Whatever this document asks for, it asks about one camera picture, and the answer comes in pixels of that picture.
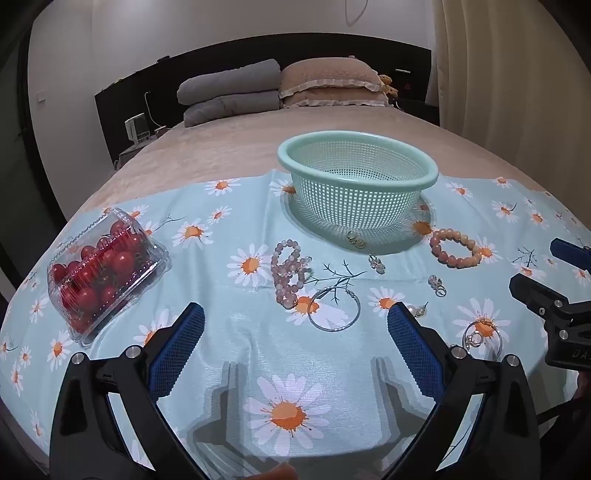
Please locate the silver bangle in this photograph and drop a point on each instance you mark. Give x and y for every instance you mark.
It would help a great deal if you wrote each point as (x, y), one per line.
(308, 310)

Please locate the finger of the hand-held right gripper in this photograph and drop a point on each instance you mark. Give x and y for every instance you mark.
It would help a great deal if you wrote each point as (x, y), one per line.
(567, 250)
(531, 290)

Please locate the pearl earring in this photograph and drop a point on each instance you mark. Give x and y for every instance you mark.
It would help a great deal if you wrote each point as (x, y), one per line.
(419, 313)

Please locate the black headboard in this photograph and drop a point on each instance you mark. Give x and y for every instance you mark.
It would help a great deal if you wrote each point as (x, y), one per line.
(138, 92)

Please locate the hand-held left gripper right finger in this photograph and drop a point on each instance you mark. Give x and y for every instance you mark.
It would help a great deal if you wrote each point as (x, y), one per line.
(411, 350)

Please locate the beige curtain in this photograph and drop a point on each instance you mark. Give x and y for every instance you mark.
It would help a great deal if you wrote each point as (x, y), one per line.
(498, 69)

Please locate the clear box of cherry tomatoes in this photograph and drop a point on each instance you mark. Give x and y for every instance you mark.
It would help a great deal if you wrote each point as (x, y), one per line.
(101, 272)

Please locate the green plastic strainer basket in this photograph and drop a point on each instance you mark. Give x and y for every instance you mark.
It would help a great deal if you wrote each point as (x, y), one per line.
(360, 194)

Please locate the daisy print tablecloth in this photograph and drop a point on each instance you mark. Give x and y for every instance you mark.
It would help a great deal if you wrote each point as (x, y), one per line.
(240, 332)

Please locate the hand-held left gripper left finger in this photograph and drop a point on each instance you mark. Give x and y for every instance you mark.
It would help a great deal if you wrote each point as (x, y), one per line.
(182, 350)

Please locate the bedside table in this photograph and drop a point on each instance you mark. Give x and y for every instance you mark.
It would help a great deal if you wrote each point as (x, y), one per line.
(127, 154)

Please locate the beige ruffled pillow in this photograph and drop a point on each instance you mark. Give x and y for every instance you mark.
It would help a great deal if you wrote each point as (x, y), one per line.
(337, 99)
(328, 74)

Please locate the brown teddy bear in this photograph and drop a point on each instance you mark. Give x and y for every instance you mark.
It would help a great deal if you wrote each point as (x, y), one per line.
(388, 83)

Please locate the grey folded quilt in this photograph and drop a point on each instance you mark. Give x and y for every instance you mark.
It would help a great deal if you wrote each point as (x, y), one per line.
(231, 83)
(231, 110)

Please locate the gold earring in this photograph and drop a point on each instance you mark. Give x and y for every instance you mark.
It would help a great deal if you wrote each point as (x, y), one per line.
(356, 241)

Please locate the white bedside appliance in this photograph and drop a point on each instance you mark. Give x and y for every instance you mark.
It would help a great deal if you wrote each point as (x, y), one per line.
(136, 129)

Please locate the beige bedspread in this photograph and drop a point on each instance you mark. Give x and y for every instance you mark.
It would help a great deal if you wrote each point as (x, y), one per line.
(221, 147)

